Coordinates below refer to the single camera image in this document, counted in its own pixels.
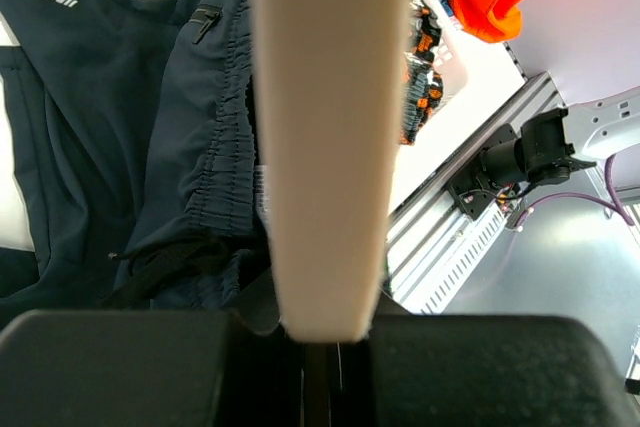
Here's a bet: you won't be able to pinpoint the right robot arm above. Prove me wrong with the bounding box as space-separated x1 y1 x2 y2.
479 87 639 189

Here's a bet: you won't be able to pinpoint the orange black camouflage shorts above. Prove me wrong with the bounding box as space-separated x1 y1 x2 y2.
400 0 444 145

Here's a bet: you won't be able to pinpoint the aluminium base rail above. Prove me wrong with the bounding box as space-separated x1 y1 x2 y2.
387 73 563 314

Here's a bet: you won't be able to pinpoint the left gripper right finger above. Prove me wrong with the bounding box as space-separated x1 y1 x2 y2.
369 315 639 426

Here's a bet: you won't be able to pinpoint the beige wooden hanger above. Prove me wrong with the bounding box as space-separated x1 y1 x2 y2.
250 0 409 343

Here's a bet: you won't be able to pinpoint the white perforated plastic basket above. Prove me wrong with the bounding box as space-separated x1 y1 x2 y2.
403 0 469 109

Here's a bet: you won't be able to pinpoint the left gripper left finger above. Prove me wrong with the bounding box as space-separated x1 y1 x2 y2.
1 310 300 426

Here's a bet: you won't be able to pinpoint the dark navy sport shorts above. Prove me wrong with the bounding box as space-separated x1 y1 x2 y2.
1 0 270 323

